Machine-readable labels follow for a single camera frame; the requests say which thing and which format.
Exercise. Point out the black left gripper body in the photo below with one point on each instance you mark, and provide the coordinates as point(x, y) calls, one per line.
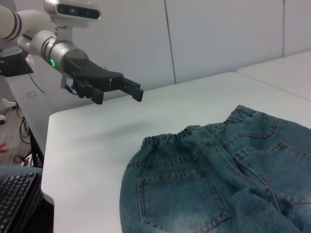
point(97, 72)

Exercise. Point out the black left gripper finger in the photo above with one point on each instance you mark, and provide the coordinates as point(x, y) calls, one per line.
point(134, 91)
point(85, 91)

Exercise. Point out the blue denim shorts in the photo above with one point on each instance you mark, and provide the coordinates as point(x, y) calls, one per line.
point(182, 194)

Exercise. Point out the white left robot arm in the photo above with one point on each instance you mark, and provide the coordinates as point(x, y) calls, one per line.
point(36, 42)

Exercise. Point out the black table leg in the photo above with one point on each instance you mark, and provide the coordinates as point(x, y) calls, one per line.
point(36, 145)

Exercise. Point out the black boxy device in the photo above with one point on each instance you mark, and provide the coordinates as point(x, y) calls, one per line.
point(12, 65)

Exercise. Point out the white chair base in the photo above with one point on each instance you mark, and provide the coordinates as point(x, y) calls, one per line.
point(7, 103)

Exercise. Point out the small red object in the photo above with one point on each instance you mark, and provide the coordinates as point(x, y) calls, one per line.
point(3, 147)

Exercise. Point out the black computer keyboard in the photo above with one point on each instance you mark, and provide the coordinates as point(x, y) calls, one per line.
point(14, 194)

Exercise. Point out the white wall plate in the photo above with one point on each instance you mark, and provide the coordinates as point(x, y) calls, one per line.
point(31, 94)

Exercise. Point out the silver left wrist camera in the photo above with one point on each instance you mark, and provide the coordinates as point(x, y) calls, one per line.
point(77, 11)

